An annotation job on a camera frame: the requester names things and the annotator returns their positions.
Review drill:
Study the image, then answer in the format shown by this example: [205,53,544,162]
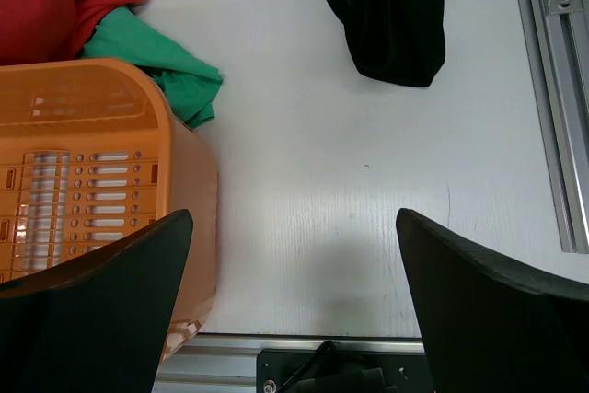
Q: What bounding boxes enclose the orange plastic basket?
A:
[1,58,218,358]

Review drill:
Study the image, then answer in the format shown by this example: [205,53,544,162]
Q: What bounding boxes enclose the aluminium frame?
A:
[142,0,588,392]

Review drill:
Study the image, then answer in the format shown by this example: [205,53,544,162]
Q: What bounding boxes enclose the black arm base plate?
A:
[256,340,436,392]

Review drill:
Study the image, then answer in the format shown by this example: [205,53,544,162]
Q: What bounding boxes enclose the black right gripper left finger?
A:
[1,210,193,392]

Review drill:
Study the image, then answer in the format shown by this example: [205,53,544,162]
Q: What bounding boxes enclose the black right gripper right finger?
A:
[396,209,588,392]

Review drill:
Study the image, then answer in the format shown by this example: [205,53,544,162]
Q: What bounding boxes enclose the green tank top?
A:
[80,7,223,129]

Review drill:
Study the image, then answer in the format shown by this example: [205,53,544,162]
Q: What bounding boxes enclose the black tank top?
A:
[326,0,445,88]

